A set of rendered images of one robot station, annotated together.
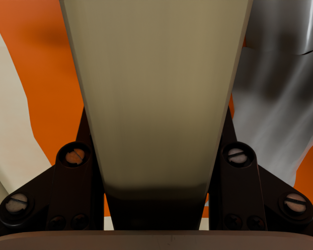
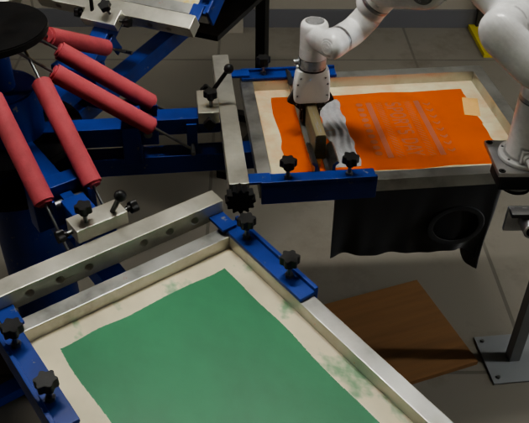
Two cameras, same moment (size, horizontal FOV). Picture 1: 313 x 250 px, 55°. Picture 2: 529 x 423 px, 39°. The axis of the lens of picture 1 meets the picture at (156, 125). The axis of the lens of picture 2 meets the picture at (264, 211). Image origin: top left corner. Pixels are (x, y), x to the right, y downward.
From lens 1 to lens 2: 219 cm
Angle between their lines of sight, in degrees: 98
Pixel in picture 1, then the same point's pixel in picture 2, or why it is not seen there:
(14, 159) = (274, 154)
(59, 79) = (289, 138)
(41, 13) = (287, 130)
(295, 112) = (342, 138)
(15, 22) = (283, 131)
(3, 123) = (274, 146)
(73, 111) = (291, 143)
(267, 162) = (343, 147)
